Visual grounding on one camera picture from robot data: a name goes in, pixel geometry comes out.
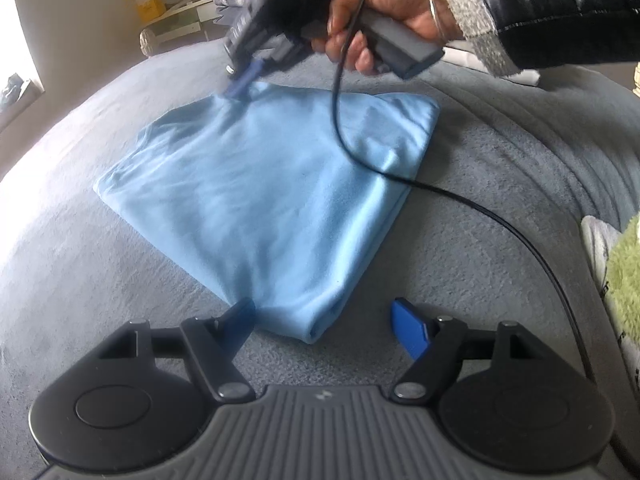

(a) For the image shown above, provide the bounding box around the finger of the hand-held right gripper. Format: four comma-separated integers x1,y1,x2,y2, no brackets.
225,42,306,100

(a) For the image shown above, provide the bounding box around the yellow box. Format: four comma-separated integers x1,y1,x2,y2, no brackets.
131,0,167,23

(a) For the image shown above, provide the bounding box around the dark clothes bundle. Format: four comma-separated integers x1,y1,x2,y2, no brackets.
0,74,26,101

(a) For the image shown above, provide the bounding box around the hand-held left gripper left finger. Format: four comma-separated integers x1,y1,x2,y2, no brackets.
99,297,257,403

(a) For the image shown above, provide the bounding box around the black cable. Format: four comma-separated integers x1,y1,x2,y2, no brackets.
330,0,601,386

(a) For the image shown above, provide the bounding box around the grey fleece bed blanket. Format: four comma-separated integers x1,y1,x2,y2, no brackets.
0,42,640,480

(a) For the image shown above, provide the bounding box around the silver bangle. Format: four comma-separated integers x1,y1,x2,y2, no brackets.
425,0,451,43

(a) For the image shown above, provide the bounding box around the person's right hand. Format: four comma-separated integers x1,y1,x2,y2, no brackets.
311,0,441,77

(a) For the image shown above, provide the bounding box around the light blue t-shirt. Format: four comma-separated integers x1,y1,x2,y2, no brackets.
93,81,441,345

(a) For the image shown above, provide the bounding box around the white folded cloth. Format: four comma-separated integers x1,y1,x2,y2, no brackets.
442,42,543,88

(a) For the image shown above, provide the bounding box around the green fuzzy cloth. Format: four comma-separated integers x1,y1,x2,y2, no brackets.
602,220,640,351

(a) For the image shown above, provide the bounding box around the cream desk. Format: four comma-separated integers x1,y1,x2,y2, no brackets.
142,0,236,43

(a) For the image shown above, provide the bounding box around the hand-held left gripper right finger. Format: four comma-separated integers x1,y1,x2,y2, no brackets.
390,298,543,405

